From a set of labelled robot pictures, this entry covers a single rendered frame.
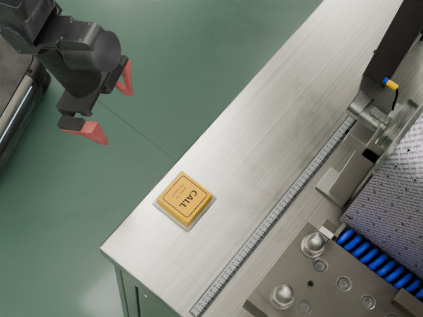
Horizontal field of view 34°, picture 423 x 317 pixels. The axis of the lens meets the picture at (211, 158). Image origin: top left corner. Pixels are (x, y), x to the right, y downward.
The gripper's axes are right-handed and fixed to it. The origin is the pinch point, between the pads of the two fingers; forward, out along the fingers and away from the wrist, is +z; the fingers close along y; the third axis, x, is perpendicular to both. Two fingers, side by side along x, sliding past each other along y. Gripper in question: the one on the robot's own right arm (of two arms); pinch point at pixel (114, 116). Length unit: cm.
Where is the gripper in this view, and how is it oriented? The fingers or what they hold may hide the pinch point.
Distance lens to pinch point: 113.7
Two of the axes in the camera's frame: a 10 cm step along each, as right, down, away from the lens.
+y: 3.6, -8.5, 3.9
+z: 3.9, 5.2, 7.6
